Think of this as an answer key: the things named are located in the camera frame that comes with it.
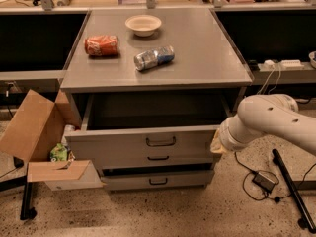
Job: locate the padded gripper body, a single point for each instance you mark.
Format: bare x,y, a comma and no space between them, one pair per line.
225,137

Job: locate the grey top drawer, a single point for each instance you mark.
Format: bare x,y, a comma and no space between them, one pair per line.
116,125

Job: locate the grey drawer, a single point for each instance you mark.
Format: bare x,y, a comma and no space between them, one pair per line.
116,125
158,177
142,162

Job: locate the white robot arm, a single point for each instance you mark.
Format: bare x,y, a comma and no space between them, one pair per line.
259,115

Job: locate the grey drawer cabinet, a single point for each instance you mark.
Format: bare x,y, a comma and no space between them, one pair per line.
204,59

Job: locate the grey bottom drawer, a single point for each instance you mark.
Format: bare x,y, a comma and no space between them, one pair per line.
158,177

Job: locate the grey middle drawer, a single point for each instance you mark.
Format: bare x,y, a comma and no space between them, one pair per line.
142,162

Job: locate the black power adapter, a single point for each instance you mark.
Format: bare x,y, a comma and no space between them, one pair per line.
264,182

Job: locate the silver blue soda can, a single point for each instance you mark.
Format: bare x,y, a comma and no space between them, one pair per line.
154,57

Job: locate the white power strip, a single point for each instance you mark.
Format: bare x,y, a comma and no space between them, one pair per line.
283,65

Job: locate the black floor stand bar right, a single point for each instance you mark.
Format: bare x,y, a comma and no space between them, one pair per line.
306,221

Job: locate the white paper bowl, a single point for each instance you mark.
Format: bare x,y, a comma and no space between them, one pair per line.
143,25

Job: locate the silver can in box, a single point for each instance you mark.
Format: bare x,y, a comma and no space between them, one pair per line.
69,127

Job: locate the crushed orange soda can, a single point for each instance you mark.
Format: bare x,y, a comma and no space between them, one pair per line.
104,45

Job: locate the green snack bag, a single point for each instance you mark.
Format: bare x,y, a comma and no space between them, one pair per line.
58,153

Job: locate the brown cardboard box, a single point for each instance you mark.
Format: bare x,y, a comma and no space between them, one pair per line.
35,129

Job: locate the black floor stand leg left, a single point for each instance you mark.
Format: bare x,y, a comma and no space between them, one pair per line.
27,209

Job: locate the black top drawer handle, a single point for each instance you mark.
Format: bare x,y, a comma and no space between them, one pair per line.
161,143

